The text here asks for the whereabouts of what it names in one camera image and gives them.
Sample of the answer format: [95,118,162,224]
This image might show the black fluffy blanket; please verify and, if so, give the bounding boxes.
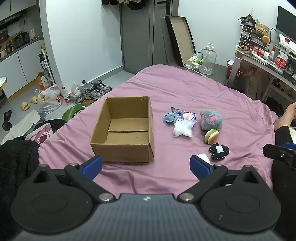
[0,139,41,241]

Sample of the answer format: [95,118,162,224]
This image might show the woven basket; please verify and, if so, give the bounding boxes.
[255,23,270,35]

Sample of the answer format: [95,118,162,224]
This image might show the orange white carton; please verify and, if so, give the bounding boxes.
[36,72,51,91]

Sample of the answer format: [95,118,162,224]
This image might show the pink bed sheet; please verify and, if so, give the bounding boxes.
[38,64,278,195]

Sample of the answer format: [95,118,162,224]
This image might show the brown cardboard box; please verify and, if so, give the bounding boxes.
[90,96,155,164]

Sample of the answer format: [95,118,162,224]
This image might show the white yellow bottle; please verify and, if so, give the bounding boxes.
[187,55,201,66]

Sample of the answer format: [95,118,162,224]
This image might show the large clear water jug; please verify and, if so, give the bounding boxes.
[199,43,217,75]

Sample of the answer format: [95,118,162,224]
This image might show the water bottle red label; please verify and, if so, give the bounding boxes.
[60,86,72,105]

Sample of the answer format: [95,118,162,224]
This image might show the green leaf cushion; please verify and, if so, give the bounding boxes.
[61,103,90,122]

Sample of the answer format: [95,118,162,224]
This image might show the black cloth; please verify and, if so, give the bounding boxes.
[33,119,67,133]

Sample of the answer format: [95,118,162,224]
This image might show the clear bag of white stuffing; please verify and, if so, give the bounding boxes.
[173,118,194,138]

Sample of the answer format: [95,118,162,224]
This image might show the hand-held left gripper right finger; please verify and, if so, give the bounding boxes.
[177,155,260,204]

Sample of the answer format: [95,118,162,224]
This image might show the white keyboard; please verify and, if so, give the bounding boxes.
[278,34,296,52]

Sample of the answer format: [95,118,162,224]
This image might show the clear plastic bag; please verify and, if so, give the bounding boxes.
[70,82,85,104]

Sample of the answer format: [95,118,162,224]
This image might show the white kitchen cabinet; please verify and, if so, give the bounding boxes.
[0,38,45,98]

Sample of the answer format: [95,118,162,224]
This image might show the jar with white lid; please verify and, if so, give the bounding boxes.
[227,60,235,79]

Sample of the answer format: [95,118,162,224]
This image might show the small colourful printed packet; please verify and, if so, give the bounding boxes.
[179,111,197,122]

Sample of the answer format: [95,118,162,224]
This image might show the orange burger plush toy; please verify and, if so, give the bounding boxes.
[204,129,219,144]

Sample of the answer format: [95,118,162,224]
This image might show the white cloth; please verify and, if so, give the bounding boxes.
[0,110,41,145]

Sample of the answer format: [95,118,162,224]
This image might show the black monitor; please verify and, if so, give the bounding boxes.
[276,6,296,40]

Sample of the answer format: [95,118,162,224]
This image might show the grey fluffy plush toy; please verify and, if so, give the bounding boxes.
[200,110,223,132]

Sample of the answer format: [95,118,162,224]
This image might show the black picture frame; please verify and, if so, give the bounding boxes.
[165,15,196,66]

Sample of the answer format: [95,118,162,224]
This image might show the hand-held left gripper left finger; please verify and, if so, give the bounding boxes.
[32,155,116,204]

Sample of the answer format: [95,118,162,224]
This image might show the grey door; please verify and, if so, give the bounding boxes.
[120,0,179,75]

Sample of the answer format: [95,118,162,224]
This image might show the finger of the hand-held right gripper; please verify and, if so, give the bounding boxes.
[262,142,296,167]

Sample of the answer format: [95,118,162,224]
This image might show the white desk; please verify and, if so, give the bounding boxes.
[226,45,296,102]

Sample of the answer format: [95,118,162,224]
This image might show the blue denim soft toy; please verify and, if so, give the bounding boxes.
[162,107,179,124]

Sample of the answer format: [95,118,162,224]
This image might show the pink white printed pillow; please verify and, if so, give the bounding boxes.
[25,123,54,145]

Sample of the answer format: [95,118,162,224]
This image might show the white plastic bag red print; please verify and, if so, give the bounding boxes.
[37,85,63,113]

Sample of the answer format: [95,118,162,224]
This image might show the black stitched plush white patch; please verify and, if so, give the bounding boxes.
[208,144,230,161]

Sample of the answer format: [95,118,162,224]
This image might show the white narrow trolley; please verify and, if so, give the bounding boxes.
[38,49,56,86]

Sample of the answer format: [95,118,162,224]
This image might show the white soft pad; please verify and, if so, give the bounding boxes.
[196,153,211,165]

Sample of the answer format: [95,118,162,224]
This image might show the hanging dark clothes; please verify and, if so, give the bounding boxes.
[101,0,144,10]

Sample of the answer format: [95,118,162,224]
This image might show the person's foot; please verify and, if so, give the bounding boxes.
[274,102,296,130]

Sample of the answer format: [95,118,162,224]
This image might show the grey drawer organizer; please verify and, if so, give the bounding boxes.
[239,24,267,48]

